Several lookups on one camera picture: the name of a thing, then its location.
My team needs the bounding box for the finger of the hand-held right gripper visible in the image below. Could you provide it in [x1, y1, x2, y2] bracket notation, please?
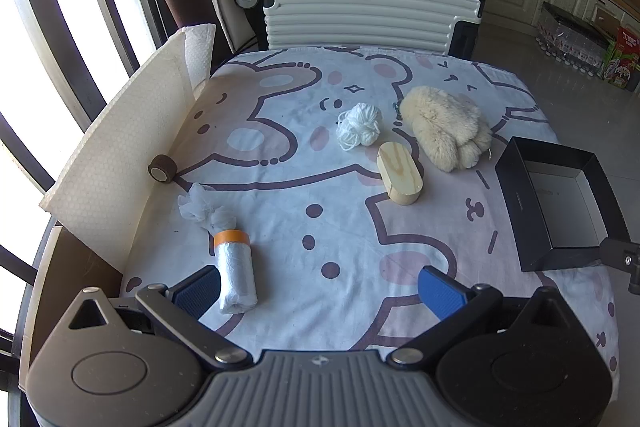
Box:
[599, 237, 640, 296]

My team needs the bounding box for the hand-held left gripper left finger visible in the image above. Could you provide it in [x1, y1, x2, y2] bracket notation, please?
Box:
[65, 264, 253, 370]

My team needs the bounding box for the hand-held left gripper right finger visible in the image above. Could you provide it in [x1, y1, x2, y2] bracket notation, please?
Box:
[385, 264, 576, 368]

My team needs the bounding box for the plastic bag roll orange band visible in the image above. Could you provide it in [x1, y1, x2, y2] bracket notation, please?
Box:
[212, 228, 258, 315]

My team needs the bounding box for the white mesh cloth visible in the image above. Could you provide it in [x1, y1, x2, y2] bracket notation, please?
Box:
[177, 183, 238, 233]

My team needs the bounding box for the black cardboard box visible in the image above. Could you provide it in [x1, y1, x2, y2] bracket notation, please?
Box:
[494, 136, 633, 273]

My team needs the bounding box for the oval wooden block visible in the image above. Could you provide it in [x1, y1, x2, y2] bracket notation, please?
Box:
[376, 141, 426, 206]

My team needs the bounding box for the brown bandage roll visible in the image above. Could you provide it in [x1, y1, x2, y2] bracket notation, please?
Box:
[147, 153, 177, 182]

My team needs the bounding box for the cream plush toy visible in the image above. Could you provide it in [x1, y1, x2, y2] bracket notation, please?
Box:
[397, 86, 493, 172]

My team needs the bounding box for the white yarn ball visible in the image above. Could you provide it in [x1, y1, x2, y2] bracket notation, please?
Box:
[335, 103, 383, 152]

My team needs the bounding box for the white paper towel sheet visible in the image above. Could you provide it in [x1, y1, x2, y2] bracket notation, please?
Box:
[40, 29, 196, 268]

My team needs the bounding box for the bear printed blanket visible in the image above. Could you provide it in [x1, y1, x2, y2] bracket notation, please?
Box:
[120, 44, 621, 388]

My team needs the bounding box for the green drink carton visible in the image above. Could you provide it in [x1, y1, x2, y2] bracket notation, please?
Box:
[600, 27, 640, 90]

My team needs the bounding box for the pack of water bottles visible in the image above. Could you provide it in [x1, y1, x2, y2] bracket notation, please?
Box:
[535, 2, 616, 78]

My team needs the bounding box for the white ribbed suitcase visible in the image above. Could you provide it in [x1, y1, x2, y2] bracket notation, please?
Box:
[235, 0, 486, 58]

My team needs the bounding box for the dark window frame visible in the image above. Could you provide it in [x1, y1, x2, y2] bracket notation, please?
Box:
[0, 0, 156, 348]

